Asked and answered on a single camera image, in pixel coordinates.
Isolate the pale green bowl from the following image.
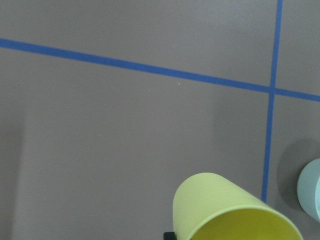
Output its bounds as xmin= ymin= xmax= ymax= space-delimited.
xmin=297 ymin=158 xmax=320 ymax=222

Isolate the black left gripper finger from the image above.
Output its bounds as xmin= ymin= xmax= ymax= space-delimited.
xmin=163 ymin=232 xmax=176 ymax=240

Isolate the yellow plastic cup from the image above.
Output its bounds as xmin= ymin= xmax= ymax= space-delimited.
xmin=172 ymin=172 xmax=303 ymax=240

